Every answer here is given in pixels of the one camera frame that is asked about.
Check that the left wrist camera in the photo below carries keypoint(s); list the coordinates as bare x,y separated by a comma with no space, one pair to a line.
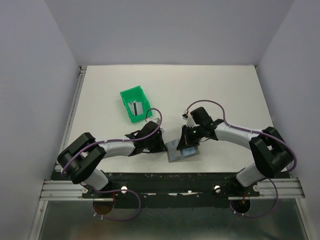
155,120

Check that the aluminium left side rail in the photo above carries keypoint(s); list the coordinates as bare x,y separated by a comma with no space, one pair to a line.
68,135

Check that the silver card beside diamond card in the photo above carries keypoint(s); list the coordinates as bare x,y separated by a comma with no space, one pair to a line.
162,131

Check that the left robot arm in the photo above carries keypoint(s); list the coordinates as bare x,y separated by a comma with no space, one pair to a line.
80,159

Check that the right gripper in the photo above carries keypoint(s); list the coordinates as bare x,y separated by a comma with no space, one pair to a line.
186,142

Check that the aluminium rail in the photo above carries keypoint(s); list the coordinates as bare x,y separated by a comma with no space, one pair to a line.
282,188
68,135

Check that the green plastic bin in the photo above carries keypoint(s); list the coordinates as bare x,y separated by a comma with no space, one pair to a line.
136,93

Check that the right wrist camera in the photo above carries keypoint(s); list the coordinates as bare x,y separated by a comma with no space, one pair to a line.
189,121

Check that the grey card holder wallet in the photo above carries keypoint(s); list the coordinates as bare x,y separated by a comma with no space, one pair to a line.
185,153

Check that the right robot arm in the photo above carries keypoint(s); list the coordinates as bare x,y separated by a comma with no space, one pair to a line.
267,147

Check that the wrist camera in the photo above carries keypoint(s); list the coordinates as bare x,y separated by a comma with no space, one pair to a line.
189,121
155,120

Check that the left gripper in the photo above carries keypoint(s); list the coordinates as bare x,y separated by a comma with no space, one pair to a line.
161,147

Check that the silver diamond print card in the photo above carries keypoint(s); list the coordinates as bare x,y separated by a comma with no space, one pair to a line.
172,148

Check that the aluminium front rail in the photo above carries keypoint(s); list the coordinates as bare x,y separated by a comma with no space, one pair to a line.
282,188

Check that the cards in green bin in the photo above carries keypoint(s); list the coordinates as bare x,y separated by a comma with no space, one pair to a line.
136,108

